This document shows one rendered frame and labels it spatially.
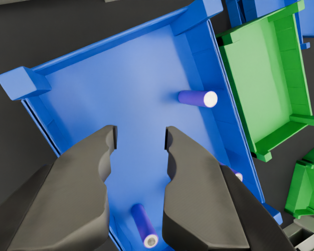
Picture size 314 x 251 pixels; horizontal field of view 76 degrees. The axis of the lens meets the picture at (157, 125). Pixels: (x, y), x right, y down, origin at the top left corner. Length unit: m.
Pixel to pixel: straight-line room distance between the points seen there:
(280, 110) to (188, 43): 0.43
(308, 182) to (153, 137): 1.29
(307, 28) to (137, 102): 1.11
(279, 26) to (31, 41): 0.69
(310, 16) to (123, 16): 0.89
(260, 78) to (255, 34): 0.11
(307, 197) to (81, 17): 1.47
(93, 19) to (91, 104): 0.54
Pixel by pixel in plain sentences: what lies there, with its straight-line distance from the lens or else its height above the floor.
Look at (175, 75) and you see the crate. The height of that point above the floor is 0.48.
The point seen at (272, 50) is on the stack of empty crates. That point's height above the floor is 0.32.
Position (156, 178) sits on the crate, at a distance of 0.29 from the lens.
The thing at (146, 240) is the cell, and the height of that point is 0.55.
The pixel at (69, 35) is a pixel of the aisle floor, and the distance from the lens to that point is 0.75.
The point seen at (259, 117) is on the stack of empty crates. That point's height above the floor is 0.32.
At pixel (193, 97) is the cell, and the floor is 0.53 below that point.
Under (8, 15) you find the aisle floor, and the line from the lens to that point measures 0.79.
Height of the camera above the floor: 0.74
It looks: 68 degrees down
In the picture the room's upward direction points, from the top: 117 degrees clockwise
